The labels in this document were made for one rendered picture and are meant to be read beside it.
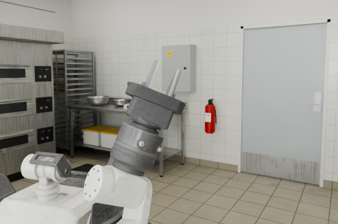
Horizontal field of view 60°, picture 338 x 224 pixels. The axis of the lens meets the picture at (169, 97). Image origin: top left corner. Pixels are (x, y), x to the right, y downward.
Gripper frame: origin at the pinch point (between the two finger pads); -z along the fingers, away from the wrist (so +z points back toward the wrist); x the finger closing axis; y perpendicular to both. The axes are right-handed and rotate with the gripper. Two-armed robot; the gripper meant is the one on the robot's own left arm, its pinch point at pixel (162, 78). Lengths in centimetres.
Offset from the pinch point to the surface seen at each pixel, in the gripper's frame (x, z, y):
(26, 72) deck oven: 120, 0, 362
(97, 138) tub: -1, 56, 435
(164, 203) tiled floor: -91, 82, 263
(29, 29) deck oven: 130, -51, 337
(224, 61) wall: -125, -117, 335
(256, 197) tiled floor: -191, 42, 254
